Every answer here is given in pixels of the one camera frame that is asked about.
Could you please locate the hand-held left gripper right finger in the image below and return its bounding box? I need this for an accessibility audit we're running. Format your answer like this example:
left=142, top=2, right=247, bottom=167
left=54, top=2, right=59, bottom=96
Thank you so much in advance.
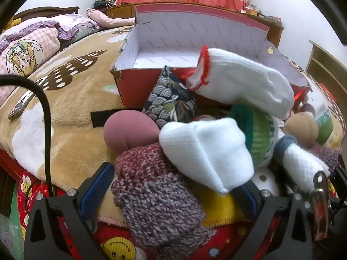
left=230, top=180, right=323, bottom=260

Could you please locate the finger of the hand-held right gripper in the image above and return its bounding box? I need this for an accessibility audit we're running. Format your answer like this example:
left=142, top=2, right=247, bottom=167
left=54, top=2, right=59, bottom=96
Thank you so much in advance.
left=274, top=160, right=299, bottom=195

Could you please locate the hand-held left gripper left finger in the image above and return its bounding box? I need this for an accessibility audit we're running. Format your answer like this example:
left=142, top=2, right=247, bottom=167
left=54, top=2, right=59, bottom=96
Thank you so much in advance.
left=24, top=162, right=116, bottom=260

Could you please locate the white towel grey tie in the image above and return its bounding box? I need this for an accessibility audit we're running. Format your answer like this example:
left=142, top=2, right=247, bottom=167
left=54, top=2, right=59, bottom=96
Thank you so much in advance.
left=272, top=135, right=331, bottom=193

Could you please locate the purple maroon knitted sock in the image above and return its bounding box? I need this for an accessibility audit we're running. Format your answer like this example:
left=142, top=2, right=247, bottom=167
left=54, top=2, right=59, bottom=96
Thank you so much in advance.
left=111, top=142, right=217, bottom=250
left=306, top=142, right=340, bottom=174

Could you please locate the tan sock ball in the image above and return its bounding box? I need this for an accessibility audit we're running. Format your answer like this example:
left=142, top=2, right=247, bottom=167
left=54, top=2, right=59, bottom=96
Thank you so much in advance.
left=283, top=113, right=319, bottom=149

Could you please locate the white and green sock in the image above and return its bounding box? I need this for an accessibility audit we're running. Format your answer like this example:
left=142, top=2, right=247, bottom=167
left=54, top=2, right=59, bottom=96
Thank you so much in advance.
left=229, top=103, right=284, bottom=167
left=312, top=106, right=337, bottom=145

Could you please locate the pink sock ball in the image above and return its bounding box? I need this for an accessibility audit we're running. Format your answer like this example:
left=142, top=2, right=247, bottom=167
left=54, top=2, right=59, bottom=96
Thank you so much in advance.
left=103, top=110, right=160, bottom=152

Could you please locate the white sock bundle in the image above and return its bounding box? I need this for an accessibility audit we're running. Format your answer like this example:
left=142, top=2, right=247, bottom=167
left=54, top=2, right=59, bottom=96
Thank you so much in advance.
left=159, top=118, right=255, bottom=194

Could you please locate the dark patterned fabric pouch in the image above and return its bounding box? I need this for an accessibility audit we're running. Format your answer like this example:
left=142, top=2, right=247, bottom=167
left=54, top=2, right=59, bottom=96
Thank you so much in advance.
left=141, top=65, right=197, bottom=130

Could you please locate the red cardboard box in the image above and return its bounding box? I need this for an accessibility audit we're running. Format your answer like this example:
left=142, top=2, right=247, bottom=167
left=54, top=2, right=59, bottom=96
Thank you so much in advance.
left=110, top=4, right=312, bottom=109

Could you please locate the silver metal spring clip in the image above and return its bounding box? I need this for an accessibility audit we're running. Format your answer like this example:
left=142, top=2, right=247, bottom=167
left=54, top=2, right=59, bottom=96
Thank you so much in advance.
left=310, top=171, right=331, bottom=242

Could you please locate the red cartoon printed sheet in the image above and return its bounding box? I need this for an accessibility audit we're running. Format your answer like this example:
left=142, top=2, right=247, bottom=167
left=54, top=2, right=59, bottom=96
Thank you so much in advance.
left=16, top=168, right=272, bottom=260

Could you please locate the brown printed blanket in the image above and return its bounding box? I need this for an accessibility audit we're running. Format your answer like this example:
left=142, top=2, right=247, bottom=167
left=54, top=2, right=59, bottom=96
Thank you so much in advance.
left=0, top=24, right=347, bottom=228

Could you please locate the silver mobile phone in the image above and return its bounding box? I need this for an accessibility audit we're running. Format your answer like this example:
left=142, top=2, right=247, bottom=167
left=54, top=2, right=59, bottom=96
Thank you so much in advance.
left=8, top=76, right=50, bottom=120

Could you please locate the light wooden shelf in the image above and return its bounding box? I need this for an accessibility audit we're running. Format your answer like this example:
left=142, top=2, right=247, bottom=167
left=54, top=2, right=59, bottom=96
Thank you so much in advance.
left=306, top=40, right=347, bottom=98

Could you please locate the pink plaid cartoon pillow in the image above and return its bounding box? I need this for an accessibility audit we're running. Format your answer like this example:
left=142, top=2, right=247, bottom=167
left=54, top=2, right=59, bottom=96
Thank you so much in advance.
left=0, top=27, right=61, bottom=106

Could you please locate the purple ruffled pillow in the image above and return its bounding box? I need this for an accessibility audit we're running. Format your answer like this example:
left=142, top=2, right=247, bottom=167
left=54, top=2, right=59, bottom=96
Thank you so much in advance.
left=8, top=13, right=102, bottom=44

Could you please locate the pink rolled quilt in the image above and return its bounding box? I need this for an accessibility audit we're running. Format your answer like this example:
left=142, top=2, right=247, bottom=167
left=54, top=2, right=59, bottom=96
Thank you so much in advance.
left=86, top=8, right=136, bottom=28

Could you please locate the pile of small boxes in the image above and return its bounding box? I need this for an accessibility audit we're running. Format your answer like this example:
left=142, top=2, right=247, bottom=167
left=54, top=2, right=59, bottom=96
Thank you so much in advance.
left=244, top=4, right=262, bottom=15

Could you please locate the long wooden cabinet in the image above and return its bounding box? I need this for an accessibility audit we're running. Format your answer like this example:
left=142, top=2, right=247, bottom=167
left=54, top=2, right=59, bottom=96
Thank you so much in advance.
left=104, top=3, right=284, bottom=48

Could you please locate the dark wooden headboard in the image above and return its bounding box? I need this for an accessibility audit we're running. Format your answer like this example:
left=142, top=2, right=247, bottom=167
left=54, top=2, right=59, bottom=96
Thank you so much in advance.
left=13, top=5, right=79, bottom=22

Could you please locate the yellow cloth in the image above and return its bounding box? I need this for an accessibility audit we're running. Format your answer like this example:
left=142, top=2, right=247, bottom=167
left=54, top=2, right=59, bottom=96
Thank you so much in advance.
left=5, top=16, right=22, bottom=29

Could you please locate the red knotted cord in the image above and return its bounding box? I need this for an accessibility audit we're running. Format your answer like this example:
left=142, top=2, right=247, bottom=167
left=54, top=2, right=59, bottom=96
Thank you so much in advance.
left=293, top=88, right=304, bottom=106

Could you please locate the black cable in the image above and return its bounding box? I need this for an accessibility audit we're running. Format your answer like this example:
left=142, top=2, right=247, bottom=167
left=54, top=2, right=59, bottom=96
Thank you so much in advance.
left=0, top=74, right=53, bottom=198

